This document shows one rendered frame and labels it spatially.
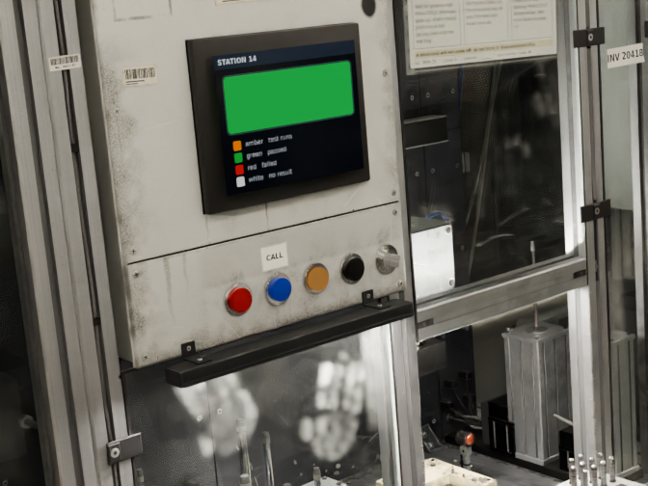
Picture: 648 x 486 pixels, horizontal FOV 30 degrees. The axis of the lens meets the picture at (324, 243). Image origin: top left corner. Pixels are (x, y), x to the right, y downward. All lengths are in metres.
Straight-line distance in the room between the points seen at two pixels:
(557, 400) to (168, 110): 1.06
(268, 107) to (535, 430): 0.96
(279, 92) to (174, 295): 0.27
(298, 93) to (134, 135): 0.22
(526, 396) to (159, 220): 0.98
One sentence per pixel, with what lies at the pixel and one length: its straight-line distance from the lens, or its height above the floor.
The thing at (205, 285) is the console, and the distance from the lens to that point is 1.42.
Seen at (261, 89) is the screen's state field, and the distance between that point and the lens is 1.42.
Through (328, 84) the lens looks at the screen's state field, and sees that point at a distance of 1.48.
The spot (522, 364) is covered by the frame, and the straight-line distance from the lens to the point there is 2.16.
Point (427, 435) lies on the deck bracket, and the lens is 2.33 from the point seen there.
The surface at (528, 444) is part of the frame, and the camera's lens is 2.20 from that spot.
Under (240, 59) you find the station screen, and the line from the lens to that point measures 1.40.
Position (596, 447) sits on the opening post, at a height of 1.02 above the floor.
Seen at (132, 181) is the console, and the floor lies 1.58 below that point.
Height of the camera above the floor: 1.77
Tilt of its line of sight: 12 degrees down
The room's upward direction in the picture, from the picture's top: 5 degrees counter-clockwise
